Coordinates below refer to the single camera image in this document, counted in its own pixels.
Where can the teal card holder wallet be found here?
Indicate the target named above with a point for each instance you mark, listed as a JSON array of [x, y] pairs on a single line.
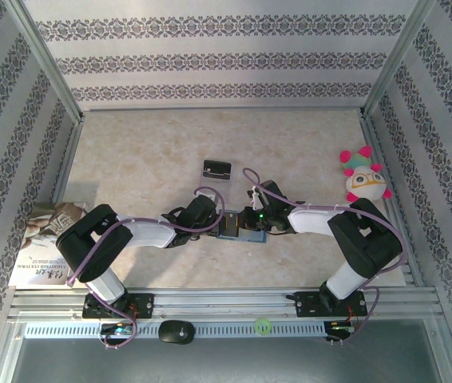
[[256, 238]]

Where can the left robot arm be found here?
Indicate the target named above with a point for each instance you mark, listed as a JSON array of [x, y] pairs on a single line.
[[146, 235]]

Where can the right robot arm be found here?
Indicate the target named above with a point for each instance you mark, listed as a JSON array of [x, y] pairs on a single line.
[[310, 223]]

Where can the plush toy with glasses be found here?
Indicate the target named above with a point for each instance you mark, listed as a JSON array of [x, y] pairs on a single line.
[[365, 183]]

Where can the black computer mouse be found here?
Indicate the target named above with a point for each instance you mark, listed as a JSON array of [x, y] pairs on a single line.
[[176, 332]]

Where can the right circuit board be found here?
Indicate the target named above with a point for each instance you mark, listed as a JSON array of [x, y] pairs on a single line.
[[339, 328]]

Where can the circuit board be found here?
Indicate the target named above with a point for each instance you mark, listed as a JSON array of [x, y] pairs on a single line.
[[339, 328], [118, 330]]

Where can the grey metal sheet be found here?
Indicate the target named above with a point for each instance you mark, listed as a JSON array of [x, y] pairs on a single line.
[[250, 363]]

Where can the left circuit board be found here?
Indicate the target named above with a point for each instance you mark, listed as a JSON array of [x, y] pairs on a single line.
[[118, 330]]

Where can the paperback book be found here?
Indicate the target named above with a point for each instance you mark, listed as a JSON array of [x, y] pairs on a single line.
[[42, 227]]

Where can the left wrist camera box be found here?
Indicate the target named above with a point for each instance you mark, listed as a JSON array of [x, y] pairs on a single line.
[[208, 198]]

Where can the aluminium mounting rail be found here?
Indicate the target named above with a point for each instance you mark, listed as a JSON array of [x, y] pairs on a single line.
[[230, 299]]

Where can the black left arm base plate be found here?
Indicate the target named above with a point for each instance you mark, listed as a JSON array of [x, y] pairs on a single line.
[[142, 299]]

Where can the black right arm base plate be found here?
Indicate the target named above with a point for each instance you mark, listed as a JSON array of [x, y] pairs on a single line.
[[306, 307]]

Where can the aluminium back rail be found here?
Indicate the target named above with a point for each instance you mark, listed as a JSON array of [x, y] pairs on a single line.
[[222, 108]]

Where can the aluminium side rail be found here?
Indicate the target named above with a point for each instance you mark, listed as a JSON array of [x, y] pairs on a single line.
[[371, 135], [67, 159]]

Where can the aluminium frame post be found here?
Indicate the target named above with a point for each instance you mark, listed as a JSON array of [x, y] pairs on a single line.
[[397, 60], [51, 68]]

